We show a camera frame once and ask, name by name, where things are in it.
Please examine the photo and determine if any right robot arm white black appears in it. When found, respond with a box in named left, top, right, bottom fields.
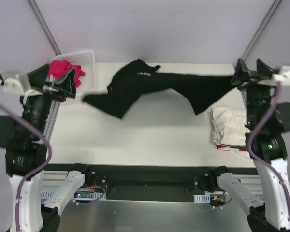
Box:
left=198, top=59, right=290, bottom=232

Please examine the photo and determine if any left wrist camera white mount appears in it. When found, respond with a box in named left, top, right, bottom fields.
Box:
left=0, top=70, right=31, bottom=95

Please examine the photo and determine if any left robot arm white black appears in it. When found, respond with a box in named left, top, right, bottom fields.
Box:
left=0, top=64, right=93, bottom=232

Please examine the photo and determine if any purple cable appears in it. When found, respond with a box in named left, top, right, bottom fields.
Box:
left=195, top=84, right=290, bottom=232
left=0, top=82, right=106, bottom=232

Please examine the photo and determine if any aluminium frame post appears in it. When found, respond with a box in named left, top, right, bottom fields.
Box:
left=241, top=0, right=284, bottom=61
left=26, top=0, right=61, bottom=55

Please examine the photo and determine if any pink t shirt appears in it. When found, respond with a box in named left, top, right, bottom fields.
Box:
left=48, top=60, right=86, bottom=87

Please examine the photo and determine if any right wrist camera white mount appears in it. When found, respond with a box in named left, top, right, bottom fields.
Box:
left=273, top=65, right=290, bottom=86

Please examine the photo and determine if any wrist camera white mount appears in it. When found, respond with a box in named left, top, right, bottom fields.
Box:
left=0, top=70, right=31, bottom=95
left=273, top=65, right=290, bottom=86

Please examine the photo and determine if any red white folded shirt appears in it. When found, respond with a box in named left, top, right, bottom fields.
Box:
left=216, top=144, right=250, bottom=159

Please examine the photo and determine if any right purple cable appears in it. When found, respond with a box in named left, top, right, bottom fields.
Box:
left=195, top=84, right=290, bottom=232

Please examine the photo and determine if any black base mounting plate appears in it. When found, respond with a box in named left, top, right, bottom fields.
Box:
left=70, top=163, right=230, bottom=202

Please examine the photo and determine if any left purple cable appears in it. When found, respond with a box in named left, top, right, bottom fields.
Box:
left=0, top=82, right=106, bottom=232

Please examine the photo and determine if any right white cable duct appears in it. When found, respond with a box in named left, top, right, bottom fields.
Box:
left=193, top=194, right=211, bottom=203

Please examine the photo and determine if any white cable duct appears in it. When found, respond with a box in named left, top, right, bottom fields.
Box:
left=41, top=190, right=106, bottom=201
left=193, top=194, right=211, bottom=203

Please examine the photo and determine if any left white cable duct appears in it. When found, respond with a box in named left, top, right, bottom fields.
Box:
left=41, top=190, right=106, bottom=201

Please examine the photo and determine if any aluminium rail extrusion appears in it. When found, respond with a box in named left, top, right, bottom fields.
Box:
left=42, top=171, right=68, bottom=190

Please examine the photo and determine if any black t shirt daisy logo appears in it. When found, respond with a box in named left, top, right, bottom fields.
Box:
left=82, top=59, right=235, bottom=119

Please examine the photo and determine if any white plastic basket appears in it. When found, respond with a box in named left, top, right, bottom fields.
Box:
left=53, top=50, right=96, bottom=97

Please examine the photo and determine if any left aluminium frame post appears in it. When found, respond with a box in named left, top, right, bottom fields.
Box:
left=26, top=0, right=61, bottom=55

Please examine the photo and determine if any folded white t shirt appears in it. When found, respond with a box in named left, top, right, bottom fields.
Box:
left=211, top=106, right=250, bottom=147

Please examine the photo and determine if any right aluminium frame post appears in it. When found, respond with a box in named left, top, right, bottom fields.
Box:
left=241, top=0, right=284, bottom=61

